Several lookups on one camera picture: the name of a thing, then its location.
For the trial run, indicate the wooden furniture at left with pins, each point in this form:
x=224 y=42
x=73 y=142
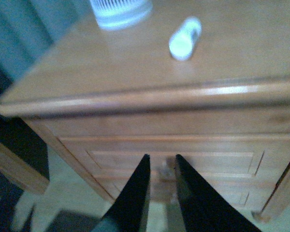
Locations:
x=20 y=173

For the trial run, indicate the wooden drawer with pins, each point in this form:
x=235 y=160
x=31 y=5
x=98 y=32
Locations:
x=243 y=169

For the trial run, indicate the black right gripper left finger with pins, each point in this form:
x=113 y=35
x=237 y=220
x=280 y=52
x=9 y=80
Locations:
x=129 y=212

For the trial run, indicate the white medicine bottle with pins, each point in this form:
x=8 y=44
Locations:
x=183 y=42

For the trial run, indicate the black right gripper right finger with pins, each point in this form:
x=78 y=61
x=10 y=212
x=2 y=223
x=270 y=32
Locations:
x=203 y=209

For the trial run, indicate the drawer knob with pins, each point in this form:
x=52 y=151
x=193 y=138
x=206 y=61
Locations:
x=166 y=170

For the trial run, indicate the white cylindrical air purifier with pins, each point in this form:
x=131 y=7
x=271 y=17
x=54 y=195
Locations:
x=120 y=14

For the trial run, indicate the light grey curtain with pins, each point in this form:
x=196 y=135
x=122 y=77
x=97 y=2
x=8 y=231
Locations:
x=29 y=27

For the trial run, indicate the wooden nightstand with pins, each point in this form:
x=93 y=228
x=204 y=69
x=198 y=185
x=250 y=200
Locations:
x=96 y=83

